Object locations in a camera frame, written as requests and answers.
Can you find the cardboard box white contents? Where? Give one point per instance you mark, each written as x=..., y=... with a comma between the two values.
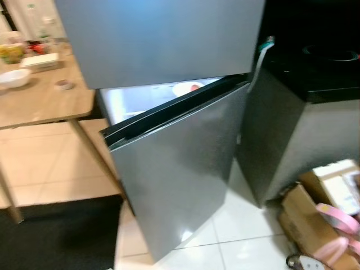
x=337, y=185

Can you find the light wooden table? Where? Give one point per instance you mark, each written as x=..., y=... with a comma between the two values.
x=45, y=107

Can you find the clear container white lid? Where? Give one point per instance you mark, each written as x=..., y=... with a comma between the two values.
x=40, y=61

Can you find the black floor mat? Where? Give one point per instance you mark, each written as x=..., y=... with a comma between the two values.
x=56, y=236

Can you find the black cooktop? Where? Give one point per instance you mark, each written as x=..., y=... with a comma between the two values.
x=337, y=56

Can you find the red white bowl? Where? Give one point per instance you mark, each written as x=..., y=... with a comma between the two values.
x=38, y=48

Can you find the brown cardboard box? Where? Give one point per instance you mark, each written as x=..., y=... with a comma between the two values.
x=301, y=219

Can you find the beige tape roll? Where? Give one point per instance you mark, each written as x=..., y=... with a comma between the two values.
x=64, y=87

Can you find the grey fridge door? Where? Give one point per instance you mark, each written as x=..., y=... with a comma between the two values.
x=180, y=169
x=157, y=39

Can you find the orange red fruit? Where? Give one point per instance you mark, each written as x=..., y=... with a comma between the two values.
x=196, y=87

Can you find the grey cabinet black top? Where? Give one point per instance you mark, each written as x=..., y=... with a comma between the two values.
x=315, y=146

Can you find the white fruit bowl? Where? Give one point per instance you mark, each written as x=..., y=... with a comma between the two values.
x=181, y=89

